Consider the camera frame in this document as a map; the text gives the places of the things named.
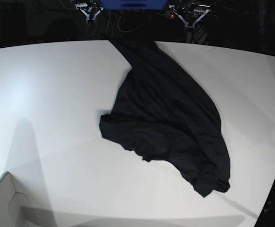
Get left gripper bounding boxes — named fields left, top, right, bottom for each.
left=168, top=4, right=211, bottom=29

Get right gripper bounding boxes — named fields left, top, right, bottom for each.
left=75, top=1, right=104, bottom=25

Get black t-shirt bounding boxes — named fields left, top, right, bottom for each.
left=99, top=40, right=230, bottom=197

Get blue plastic bin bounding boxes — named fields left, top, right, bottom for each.
left=100, top=0, right=167, bottom=10

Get black power strip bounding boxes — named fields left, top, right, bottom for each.
left=156, top=11, right=217, bottom=20

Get white cardboard box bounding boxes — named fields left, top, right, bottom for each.
left=0, top=172, right=33, bottom=227

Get grey cable loops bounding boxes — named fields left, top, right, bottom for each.
left=85, top=9, right=152, bottom=37

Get black cable bundle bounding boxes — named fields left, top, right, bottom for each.
left=187, top=20, right=210, bottom=44

